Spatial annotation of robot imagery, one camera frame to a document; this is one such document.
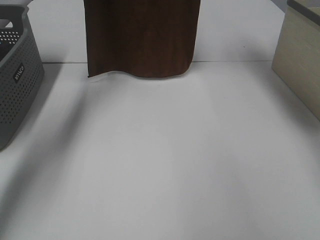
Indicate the brown towel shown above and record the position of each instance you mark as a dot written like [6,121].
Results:
[144,38]

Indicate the beige storage box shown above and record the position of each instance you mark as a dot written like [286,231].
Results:
[297,55]

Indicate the grey perforated plastic basket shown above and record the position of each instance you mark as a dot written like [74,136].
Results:
[21,70]

